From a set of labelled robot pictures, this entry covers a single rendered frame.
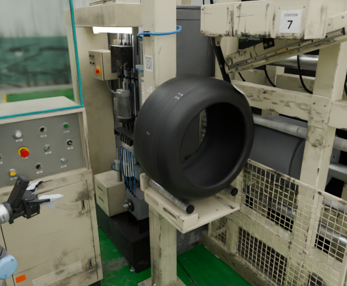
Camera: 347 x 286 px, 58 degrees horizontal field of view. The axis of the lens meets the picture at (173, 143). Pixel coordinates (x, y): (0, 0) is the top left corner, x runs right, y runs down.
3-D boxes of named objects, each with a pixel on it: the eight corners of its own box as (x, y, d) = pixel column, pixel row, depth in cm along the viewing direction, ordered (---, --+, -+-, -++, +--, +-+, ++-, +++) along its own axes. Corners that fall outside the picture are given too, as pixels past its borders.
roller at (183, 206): (147, 185, 170) (147, 177, 168) (155, 183, 172) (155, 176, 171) (187, 215, 143) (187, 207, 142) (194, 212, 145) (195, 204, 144)
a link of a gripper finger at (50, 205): (63, 205, 129) (40, 206, 127) (63, 193, 127) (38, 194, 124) (63, 209, 127) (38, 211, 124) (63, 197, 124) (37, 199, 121)
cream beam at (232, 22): (199, 36, 162) (199, 4, 156) (234, 34, 175) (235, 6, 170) (303, 40, 115) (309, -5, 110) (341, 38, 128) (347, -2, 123)
